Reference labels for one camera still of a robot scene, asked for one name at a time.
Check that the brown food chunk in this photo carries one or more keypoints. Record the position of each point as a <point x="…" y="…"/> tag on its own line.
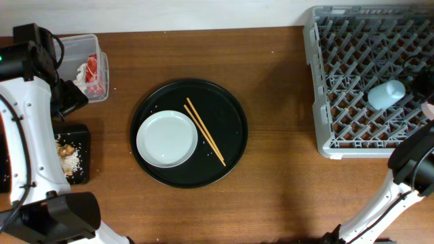
<point x="65" y="151"/>

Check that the round black serving tray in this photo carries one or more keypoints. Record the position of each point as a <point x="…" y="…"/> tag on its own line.
<point x="224" y="118"/>

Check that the grey dishwasher rack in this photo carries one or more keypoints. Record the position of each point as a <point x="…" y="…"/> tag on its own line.
<point x="352" y="49"/>

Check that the white plate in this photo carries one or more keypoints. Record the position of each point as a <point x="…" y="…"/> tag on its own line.
<point x="166" y="139"/>

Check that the red snack wrapper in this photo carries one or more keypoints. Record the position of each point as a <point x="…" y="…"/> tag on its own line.
<point x="95" y="86"/>

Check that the black rectangular tray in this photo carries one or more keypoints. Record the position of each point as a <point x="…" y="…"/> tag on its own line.
<point x="77" y="134"/>

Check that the clear plastic bin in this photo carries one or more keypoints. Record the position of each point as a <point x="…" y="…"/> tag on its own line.
<point x="76" y="51"/>

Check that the white bowl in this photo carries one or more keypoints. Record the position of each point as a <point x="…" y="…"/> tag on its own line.
<point x="428" y="110"/>

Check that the wooden chopstick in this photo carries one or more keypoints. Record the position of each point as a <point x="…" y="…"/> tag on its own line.
<point x="204" y="135"/>
<point x="198" y="118"/>

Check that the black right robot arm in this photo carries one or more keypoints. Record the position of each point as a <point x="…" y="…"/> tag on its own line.
<point x="409" y="180"/>

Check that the white tissue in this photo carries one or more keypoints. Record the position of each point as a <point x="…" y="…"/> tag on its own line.
<point x="80" y="80"/>

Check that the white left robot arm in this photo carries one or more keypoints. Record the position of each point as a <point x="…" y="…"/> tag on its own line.
<point x="44" y="208"/>

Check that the light blue plastic cup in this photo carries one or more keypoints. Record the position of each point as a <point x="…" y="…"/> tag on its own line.
<point x="387" y="94"/>

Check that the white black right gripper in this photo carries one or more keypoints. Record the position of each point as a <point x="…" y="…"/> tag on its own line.
<point x="419" y="86"/>

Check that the rice and noodle scraps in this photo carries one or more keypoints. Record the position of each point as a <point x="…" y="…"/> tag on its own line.
<point x="71" y="164"/>

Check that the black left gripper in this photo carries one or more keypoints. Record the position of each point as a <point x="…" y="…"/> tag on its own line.
<point x="74" y="98"/>

